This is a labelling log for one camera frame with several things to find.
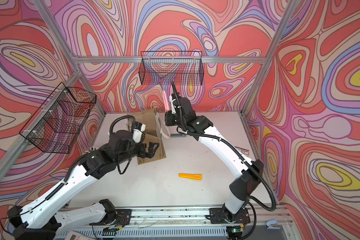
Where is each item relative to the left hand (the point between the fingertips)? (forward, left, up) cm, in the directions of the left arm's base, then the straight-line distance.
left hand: (153, 142), depth 68 cm
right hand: (+12, -6, +3) cm, 14 cm away
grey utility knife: (+25, -11, -27) cm, 38 cm away
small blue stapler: (-29, -56, -28) cm, 69 cm away
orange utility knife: (-5, -22, -28) cm, 36 cm away
